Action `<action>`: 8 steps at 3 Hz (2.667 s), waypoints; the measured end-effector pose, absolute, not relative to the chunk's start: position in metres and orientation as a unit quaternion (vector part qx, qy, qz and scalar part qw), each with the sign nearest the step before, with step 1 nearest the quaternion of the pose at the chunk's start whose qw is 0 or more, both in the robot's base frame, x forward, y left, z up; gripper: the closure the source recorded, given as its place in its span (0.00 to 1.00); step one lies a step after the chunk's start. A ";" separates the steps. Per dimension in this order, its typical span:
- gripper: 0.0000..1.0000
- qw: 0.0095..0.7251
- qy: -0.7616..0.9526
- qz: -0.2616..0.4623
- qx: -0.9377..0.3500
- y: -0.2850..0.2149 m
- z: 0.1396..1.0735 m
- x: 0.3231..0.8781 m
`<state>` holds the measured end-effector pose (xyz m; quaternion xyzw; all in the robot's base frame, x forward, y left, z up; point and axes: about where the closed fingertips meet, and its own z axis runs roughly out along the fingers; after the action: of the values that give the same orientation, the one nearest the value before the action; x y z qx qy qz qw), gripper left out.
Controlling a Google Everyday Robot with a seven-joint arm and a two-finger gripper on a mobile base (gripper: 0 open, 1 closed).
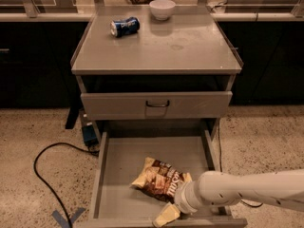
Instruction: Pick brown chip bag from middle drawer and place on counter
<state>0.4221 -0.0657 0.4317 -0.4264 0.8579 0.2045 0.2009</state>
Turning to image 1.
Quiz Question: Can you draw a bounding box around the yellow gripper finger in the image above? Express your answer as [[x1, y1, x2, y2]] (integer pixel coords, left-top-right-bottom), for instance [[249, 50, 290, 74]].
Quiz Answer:
[[153, 202, 181, 228]]

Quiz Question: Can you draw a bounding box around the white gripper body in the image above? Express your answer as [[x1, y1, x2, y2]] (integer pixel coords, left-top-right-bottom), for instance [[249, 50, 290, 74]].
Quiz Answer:
[[174, 180, 205, 214]]

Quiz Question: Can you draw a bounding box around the brown chip bag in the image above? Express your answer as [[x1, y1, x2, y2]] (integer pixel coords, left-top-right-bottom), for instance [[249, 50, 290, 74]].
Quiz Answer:
[[131, 157, 192, 202]]

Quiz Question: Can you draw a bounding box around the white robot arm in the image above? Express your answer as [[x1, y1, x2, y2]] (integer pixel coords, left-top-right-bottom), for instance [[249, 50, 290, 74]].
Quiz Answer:
[[153, 169, 304, 227]]

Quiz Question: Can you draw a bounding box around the closed top drawer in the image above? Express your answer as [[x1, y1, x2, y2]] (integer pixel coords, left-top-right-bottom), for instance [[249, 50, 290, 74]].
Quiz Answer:
[[81, 91, 232, 120]]

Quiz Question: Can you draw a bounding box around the grey drawer cabinet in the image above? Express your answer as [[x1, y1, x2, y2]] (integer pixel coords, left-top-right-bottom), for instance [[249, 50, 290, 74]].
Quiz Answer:
[[72, 5, 242, 136]]

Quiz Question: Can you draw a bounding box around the dark counter cabinet right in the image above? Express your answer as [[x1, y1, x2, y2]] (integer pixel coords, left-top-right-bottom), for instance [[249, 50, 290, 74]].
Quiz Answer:
[[218, 21, 304, 105]]

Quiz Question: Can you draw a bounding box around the dark counter cabinet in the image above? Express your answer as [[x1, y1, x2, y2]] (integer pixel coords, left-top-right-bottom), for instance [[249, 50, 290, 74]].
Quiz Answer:
[[0, 21, 87, 108], [218, 21, 304, 105]]

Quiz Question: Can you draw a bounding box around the dark counter cabinet left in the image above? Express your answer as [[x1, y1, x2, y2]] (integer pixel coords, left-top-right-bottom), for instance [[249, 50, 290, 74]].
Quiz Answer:
[[0, 21, 87, 108]]

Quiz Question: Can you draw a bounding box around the blue power adapter box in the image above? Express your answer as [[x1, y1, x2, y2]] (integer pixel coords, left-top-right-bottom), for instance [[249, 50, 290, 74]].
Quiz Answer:
[[82, 124, 98, 147]]

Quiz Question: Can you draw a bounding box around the blue tape cross mark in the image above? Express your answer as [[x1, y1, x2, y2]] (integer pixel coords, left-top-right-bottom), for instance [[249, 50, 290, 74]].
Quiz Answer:
[[51, 206, 87, 228]]

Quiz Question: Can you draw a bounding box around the blue soda can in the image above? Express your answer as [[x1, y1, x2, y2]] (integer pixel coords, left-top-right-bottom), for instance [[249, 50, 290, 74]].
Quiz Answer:
[[110, 17, 140, 38]]

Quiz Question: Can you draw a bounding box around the white bowl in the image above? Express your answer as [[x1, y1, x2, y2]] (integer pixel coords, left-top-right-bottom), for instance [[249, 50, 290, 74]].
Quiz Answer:
[[149, 0, 176, 20]]

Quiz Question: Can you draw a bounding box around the black floor cable right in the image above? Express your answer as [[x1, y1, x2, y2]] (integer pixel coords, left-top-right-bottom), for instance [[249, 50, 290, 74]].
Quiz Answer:
[[217, 123, 264, 209]]

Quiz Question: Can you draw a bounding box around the black floor cable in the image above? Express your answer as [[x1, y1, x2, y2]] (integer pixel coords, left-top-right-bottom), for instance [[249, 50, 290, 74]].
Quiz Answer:
[[217, 123, 264, 209], [33, 142, 101, 228]]

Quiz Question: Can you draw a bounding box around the black drawer handle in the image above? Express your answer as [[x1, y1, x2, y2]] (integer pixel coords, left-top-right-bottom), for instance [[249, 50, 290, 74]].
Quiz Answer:
[[145, 100, 170, 108]]

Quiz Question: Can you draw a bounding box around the black floor cable left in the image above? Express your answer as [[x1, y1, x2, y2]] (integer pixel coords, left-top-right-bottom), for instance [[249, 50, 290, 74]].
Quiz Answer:
[[33, 142, 101, 228]]

